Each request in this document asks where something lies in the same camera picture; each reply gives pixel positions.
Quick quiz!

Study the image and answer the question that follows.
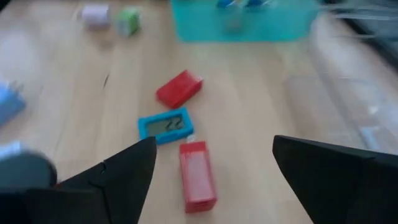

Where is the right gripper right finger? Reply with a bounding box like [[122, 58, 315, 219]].
[[272, 135, 398, 224]]

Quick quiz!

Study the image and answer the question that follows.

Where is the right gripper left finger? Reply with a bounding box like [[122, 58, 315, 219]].
[[0, 136, 157, 224]]

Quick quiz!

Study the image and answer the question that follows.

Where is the red wall charger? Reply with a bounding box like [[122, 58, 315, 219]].
[[155, 69, 204, 110], [178, 140, 218, 214]]

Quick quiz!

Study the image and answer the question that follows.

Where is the teal digital clock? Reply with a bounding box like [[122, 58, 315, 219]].
[[137, 106, 195, 146]]

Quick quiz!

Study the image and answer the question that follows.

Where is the light blue wall charger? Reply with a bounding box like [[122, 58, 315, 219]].
[[0, 80, 27, 127]]

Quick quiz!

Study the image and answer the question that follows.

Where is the green wall charger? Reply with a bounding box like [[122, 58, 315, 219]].
[[115, 6, 142, 37]]

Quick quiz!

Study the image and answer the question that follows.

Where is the pink wall charger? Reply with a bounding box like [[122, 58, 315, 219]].
[[80, 3, 111, 31]]

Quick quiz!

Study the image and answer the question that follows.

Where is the clear plastic tray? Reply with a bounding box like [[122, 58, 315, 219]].
[[284, 2, 398, 156]]

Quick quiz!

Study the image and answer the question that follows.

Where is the teal translucent plastic bin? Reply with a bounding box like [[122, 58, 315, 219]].
[[170, 0, 321, 44]]

